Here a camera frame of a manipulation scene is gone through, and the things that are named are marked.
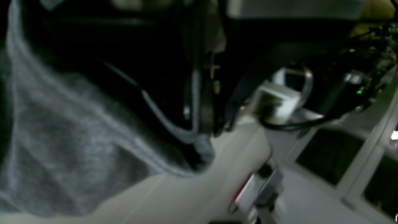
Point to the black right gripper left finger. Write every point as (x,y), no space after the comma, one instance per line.
(158,45)

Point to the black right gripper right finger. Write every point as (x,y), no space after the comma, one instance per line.
(264,35)

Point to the grey T-shirt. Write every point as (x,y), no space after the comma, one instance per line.
(75,133)

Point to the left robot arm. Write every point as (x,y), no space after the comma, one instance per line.
(350,75)

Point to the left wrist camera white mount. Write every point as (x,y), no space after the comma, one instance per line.
(275,101)

